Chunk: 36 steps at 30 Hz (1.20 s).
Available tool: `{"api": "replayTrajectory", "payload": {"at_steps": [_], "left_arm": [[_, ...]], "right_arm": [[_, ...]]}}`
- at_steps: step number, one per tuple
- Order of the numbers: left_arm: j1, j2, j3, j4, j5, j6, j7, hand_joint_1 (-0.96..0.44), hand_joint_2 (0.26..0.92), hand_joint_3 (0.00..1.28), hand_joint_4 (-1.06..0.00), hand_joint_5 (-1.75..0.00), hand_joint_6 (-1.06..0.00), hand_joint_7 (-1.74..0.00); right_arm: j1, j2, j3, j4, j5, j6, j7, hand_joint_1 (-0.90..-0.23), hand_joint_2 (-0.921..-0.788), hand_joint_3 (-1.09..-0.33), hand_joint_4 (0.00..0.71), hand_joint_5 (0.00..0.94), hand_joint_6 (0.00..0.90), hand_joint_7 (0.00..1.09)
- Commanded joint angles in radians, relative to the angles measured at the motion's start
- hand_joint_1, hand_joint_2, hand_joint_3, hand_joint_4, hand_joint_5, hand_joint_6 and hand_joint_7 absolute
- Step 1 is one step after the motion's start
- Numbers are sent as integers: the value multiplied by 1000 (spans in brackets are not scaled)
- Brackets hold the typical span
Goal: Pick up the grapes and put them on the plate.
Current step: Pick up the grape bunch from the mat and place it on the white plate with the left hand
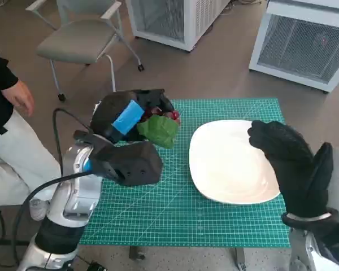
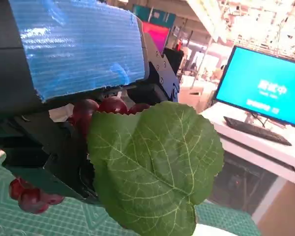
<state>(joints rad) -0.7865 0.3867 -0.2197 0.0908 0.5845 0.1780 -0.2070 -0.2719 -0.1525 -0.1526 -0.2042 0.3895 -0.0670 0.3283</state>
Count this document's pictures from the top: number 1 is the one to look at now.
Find metal table leg bracket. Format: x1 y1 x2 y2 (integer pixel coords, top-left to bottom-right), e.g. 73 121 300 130
129 245 146 262
233 247 247 271

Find person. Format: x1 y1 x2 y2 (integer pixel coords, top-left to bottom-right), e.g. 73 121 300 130
0 45 62 221

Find grey chair with white frame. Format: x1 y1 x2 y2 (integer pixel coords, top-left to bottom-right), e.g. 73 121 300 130
25 0 146 103

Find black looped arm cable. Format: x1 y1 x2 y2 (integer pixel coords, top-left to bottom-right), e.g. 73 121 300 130
53 108 94 137

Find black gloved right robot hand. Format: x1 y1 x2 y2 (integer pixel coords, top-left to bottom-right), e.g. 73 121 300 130
247 120 334 218

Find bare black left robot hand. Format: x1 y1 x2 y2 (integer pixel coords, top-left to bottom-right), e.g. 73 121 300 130
90 89 176 143

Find purple toy grapes with leaf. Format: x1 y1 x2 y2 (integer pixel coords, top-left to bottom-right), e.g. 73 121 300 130
137 107 181 149

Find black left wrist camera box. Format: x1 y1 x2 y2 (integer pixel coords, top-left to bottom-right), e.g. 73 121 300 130
89 141 163 187

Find black floor bar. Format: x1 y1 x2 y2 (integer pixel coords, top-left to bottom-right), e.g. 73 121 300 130
0 238 29 247

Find person's hand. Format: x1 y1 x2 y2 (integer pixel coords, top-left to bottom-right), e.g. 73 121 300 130
2 80 35 118

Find white mesh-sided cabinet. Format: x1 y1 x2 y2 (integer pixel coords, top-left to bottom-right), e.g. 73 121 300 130
247 0 339 94
125 0 232 53

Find green cutting mat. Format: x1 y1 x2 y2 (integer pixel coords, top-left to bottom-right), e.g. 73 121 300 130
79 98 291 248

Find white plate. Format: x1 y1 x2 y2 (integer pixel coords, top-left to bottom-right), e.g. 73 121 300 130
188 119 282 204

